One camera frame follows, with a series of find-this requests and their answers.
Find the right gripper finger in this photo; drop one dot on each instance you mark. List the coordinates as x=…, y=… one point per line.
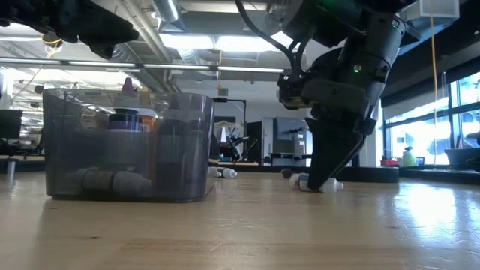
x=326, y=150
x=358, y=143

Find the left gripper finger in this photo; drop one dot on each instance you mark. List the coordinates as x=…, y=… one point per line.
x=103, y=50
x=101, y=26

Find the large yellow food coloring bottle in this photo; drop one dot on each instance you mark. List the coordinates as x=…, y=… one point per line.
x=149, y=122

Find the grey translucent plastic bin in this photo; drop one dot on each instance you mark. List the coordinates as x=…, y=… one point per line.
x=75, y=157

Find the small grey dropper bottle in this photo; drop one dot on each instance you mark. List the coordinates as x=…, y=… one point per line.
x=95, y=180
x=213, y=172

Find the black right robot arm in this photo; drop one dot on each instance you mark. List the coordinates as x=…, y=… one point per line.
x=337, y=18

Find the red container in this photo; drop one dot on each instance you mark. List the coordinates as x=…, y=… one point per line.
x=389, y=163

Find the green bottle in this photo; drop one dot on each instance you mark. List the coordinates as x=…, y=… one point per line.
x=408, y=159

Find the long ceiling light strip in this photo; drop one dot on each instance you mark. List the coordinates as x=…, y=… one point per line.
x=176, y=66

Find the dark round chair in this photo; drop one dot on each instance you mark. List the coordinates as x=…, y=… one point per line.
x=461, y=155

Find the black monitor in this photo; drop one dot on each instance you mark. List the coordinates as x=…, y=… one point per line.
x=10, y=123

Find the black aluminium table frame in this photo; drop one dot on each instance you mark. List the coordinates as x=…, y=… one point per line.
x=262, y=168

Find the black frame stand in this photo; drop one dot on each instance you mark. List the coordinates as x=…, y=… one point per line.
x=245, y=112

